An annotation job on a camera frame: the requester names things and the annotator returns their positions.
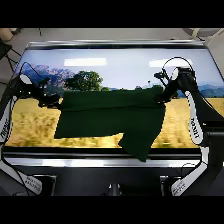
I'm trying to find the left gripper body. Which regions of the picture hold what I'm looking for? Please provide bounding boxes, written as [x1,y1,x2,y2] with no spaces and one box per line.
[37,93,63,109]

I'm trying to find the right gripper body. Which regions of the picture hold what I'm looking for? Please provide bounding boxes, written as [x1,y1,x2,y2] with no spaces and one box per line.
[155,79,180,105]

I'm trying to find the dark green T-shirt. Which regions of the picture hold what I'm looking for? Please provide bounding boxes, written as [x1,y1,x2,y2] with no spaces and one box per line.
[53,87,167,164]

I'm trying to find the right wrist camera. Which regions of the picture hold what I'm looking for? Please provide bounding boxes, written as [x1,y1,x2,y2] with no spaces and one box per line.
[153,69,168,86]

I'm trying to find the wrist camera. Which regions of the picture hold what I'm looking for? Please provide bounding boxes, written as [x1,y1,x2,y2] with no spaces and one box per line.
[37,77,52,90]
[153,69,168,86]

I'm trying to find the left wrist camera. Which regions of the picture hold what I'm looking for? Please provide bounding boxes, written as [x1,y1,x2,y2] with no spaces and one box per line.
[37,77,52,90]

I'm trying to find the black cable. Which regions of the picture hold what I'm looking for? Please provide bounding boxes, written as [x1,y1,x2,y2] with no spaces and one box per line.
[161,56,194,78]
[17,61,45,82]

